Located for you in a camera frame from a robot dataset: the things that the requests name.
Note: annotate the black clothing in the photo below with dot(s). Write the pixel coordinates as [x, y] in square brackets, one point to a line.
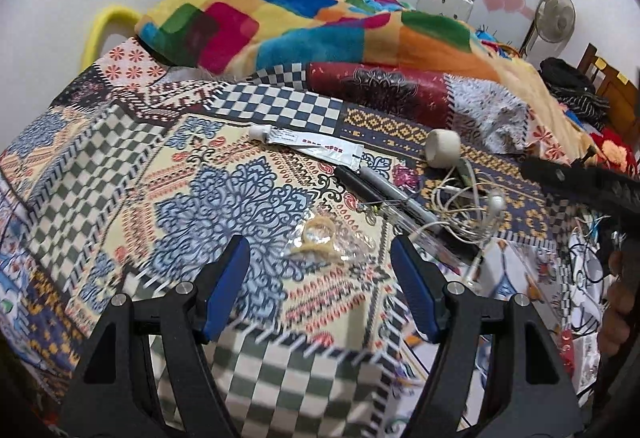
[570, 83]

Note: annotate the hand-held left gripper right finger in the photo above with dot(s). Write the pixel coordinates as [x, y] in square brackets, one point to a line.
[412, 283]

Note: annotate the white printed cloth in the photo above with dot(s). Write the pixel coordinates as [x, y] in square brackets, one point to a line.
[582, 308]

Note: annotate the grey permanent marker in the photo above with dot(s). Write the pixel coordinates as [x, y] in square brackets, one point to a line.
[387, 188]

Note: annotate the white box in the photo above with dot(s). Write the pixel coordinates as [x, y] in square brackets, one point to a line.
[442, 1]

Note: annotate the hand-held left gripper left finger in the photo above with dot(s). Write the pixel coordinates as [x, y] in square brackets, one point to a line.
[227, 283]

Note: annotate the person's right hand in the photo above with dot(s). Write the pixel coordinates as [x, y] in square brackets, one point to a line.
[622, 298]

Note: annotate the white ointment tube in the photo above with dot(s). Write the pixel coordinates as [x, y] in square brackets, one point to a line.
[300, 141]

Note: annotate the tangled white earphones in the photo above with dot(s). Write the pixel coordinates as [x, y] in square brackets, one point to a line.
[480, 213]

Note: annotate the cream tape roll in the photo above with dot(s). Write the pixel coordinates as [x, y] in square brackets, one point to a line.
[442, 148]

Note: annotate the colourful block-pattern blanket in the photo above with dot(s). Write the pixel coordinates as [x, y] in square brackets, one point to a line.
[300, 33]

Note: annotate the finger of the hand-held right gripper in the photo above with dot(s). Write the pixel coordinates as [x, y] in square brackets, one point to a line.
[575, 178]

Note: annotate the clear plastic wrapper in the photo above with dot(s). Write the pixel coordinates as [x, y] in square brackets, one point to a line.
[350, 243]

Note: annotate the yellow bed frame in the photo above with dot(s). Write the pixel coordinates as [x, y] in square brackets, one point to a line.
[107, 16]

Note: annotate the black pen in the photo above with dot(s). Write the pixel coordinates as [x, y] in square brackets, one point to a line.
[352, 179]

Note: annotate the red patterned cloth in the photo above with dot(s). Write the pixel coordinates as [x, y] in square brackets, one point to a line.
[400, 86]

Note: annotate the standing fan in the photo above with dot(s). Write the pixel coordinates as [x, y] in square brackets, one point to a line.
[555, 16]

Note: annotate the red floral cushion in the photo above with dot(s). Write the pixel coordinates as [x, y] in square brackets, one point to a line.
[615, 143]

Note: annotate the wooden chair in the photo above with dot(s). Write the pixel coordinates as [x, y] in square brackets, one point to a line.
[617, 93]

